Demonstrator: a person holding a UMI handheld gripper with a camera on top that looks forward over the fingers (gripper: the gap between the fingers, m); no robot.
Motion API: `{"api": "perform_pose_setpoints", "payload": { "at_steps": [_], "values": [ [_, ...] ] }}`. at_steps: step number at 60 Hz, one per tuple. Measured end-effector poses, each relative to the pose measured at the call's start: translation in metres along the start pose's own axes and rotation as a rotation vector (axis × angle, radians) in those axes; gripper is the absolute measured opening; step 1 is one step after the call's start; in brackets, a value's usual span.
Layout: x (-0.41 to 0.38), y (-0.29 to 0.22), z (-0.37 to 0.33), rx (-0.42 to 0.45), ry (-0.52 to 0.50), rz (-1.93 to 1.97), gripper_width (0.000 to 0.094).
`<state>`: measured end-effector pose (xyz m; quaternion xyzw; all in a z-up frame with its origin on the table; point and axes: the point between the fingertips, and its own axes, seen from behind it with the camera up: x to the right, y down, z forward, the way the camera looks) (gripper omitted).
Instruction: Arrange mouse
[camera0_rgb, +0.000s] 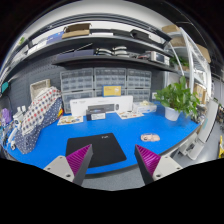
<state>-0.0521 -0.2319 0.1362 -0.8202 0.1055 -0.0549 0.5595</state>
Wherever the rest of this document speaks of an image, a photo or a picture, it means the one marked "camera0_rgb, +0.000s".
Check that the white metal shelving rack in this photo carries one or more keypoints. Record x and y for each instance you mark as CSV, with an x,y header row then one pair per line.
x,y
182,45

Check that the beige computer mouse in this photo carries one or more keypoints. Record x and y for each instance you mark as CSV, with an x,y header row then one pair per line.
x,y
150,137

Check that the black mouse pad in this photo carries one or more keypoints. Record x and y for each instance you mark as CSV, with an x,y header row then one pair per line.
x,y
106,149

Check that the illustrated booklet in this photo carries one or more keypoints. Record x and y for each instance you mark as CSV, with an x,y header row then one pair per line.
x,y
129,115
66,120

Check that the patterned fabric bag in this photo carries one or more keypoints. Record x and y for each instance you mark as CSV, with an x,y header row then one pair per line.
x,y
42,112

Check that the clear plastic container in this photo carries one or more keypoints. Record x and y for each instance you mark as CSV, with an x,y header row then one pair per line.
x,y
144,107

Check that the small black box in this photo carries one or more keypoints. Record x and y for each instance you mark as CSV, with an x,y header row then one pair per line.
x,y
95,116

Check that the white keyboard box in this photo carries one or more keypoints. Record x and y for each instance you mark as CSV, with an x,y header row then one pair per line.
x,y
109,104

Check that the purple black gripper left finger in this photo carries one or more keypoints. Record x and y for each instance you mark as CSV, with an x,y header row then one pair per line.
x,y
79,162

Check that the grey drawer organizer left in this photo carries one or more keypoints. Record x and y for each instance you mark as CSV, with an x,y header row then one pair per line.
x,y
75,80

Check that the cardboard box on top shelf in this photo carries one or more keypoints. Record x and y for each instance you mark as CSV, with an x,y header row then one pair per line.
x,y
76,30

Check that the purple toy figure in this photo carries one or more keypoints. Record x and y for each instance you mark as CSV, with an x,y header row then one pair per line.
x,y
6,116

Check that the green potted plant white pot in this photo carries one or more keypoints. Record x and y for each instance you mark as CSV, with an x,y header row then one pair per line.
x,y
176,98

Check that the grey drawer organizer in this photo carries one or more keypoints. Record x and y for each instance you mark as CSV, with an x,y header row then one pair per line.
x,y
109,76
138,78
75,80

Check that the yellow card sign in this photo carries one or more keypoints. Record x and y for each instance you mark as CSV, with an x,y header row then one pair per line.
x,y
111,91

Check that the illustrated booklet right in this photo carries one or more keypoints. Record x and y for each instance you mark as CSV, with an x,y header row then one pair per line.
x,y
129,115

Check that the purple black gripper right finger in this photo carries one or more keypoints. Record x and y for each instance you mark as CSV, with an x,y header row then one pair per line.
x,y
147,162

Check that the grey drawer organizer middle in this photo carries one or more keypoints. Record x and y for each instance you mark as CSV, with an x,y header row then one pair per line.
x,y
109,76

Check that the illustrated booklet left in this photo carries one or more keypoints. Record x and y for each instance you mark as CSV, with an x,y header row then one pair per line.
x,y
66,120

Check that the grey drawer organizer right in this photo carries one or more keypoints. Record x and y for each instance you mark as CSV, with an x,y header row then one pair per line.
x,y
138,78

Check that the silver electronic instrument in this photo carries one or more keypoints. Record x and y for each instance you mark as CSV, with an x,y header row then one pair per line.
x,y
159,58

